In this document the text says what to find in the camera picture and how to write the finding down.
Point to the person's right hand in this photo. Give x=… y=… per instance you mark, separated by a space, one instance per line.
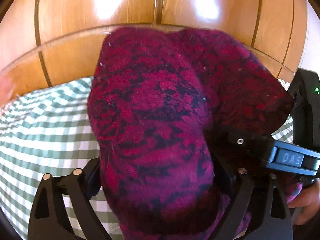
x=308 y=200

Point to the glossy wooden wardrobe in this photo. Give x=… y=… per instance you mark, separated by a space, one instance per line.
x=49 y=42

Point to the green white checked bedsheet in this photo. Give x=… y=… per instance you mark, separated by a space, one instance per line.
x=42 y=134

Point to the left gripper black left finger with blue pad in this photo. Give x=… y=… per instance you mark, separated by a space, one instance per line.
x=49 y=218

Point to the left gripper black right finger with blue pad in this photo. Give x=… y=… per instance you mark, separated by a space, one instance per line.
x=254 y=191

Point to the maroon floral patterned garment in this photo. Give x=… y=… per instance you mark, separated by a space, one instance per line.
x=241 y=93

